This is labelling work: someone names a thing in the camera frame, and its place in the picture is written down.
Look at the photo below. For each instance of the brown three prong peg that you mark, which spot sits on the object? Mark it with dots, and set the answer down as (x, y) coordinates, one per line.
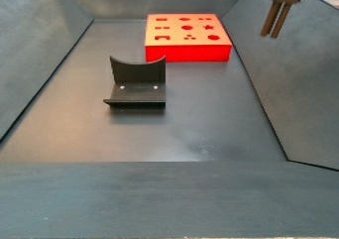
(275, 17)

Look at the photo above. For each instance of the red foam shape board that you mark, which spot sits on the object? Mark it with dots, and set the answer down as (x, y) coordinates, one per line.
(186, 37)

